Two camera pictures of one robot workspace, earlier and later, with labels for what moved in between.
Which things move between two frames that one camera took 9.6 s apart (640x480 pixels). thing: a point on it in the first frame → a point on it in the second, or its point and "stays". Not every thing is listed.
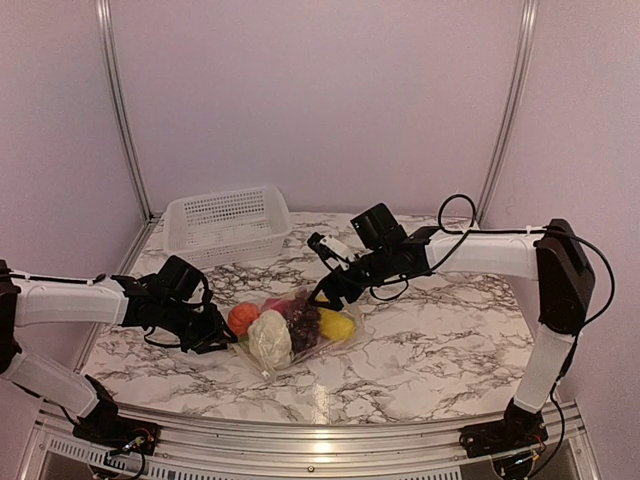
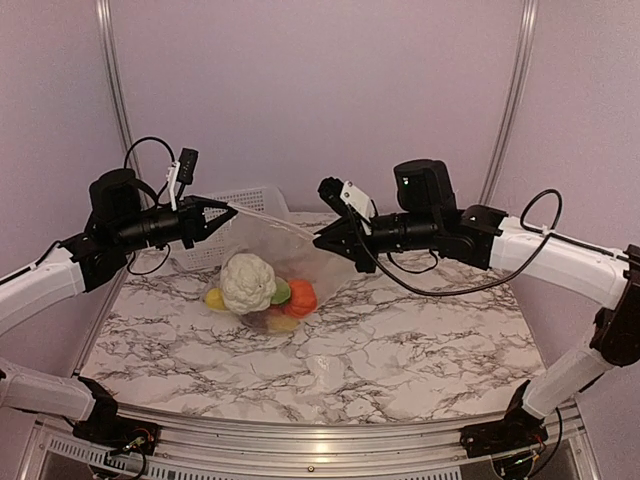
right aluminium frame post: x=529 y=11 stays
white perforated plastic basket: x=225 y=227 stays
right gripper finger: x=344 y=285 → x=344 y=239
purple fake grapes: x=303 y=323 → x=256 y=322
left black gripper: x=212 y=334 → x=190 y=219
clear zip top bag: x=273 y=334 → x=272 y=277
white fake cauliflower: x=270 y=338 → x=248 y=283
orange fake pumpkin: x=241 y=316 → x=303 y=298
